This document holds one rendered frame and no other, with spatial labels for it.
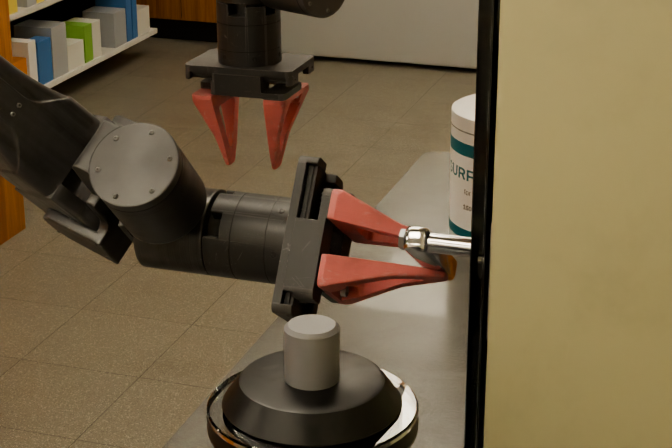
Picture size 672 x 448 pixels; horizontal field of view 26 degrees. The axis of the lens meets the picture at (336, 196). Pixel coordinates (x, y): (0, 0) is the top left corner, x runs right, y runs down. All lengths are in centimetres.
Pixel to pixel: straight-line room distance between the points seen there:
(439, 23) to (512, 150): 516
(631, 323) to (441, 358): 53
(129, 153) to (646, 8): 33
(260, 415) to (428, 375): 58
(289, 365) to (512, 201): 15
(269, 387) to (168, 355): 276
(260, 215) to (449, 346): 45
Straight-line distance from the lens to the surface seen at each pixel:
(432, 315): 140
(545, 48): 76
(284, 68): 128
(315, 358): 72
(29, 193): 98
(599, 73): 76
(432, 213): 166
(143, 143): 89
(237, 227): 92
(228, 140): 135
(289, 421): 71
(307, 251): 90
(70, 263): 406
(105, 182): 88
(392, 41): 600
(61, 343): 359
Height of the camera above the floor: 152
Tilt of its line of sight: 20 degrees down
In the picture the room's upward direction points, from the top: straight up
